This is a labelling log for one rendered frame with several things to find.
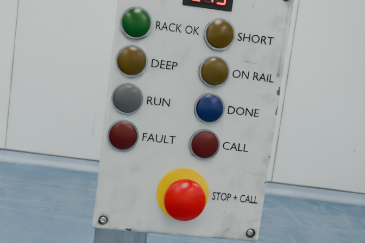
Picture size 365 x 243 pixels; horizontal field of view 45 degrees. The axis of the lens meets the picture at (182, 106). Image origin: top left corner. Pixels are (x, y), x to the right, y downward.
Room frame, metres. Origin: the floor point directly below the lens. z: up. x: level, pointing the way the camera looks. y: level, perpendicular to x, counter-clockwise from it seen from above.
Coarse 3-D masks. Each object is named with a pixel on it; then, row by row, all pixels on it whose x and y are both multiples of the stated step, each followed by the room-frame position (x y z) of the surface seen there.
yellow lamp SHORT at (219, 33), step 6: (210, 24) 0.42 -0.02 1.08; (216, 24) 0.42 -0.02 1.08; (222, 24) 0.42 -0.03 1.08; (228, 24) 0.42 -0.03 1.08; (210, 30) 0.42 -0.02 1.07; (216, 30) 0.42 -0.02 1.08; (222, 30) 0.42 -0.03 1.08; (228, 30) 0.42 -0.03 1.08; (210, 36) 0.42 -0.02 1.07; (216, 36) 0.42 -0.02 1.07; (222, 36) 0.42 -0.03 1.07; (228, 36) 0.42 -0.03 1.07; (210, 42) 0.42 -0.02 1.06; (216, 42) 0.42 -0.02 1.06; (222, 42) 0.42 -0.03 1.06; (228, 42) 0.42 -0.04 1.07
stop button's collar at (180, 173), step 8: (184, 168) 0.42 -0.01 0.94; (168, 176) 0.42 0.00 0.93; (176, 176) 0.42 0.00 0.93; (184, 176) 0.42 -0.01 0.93; (192, 176) 0.42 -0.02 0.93; (200, 176) 0.42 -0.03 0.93; (160, 184) 0.42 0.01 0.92; (168, 184) 0.42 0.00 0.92; (200, 184) 0.42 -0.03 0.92; (160, 192) 0.42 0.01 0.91; (208, 192) 0.43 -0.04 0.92; (216, 192) 0.43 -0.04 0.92; (160, 200) 0.42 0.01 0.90; (240, 200) 0.43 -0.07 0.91; (248, 200) 0.43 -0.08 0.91
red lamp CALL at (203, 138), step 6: (204, 132) 0.42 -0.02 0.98; (210, 132) 0.42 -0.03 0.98; (198, 138) 0.42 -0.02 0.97; (204, 138) 0.42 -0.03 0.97; (210, 138) 0.42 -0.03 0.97; (216, 138) 0.42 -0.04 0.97; (192, 144) 0.42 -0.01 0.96; (198, 144) 0.42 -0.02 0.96; (204, 144) 0.42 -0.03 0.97; (210, 144) 0.42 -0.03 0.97; (216, 144) 0.42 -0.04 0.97; (192, 150) 0.42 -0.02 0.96; (198, 150) 0.42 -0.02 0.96; (204, 150) 0.42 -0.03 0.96; (210, 150) 0.42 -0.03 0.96; (216, 150) 0.42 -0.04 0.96; (198, 156) 0.42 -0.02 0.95; (204, 156) 0.42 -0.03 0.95; (210, 156) 0.42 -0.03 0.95
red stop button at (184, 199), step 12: (180, 180) 0.40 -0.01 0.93; (168, 192) 0.40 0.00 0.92; (180, 192) 0.40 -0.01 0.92; (192, 192) 0.40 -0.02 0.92; (204, 192) 0.40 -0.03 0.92; (168, 204) 0.40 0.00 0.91; (180, 204) 0.40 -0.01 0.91; (192, 204) 0.40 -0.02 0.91; (204, 204) 0.40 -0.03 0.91; (180, 216) 0.40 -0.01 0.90; (192, 216) 0.40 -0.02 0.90
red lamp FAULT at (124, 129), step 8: (112, 128) 0.41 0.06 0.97; (120, 128) 0.41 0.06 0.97; (128, 128) 0.41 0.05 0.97; (112, 136) 0.41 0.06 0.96; (120, 136) 0.41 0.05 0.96; (128, 136) 0.41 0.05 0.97; (136, 136) 0.41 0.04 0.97; (112, 144) 0.41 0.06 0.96; (120, 144) 0.41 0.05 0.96; (128, 144) 0.41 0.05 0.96
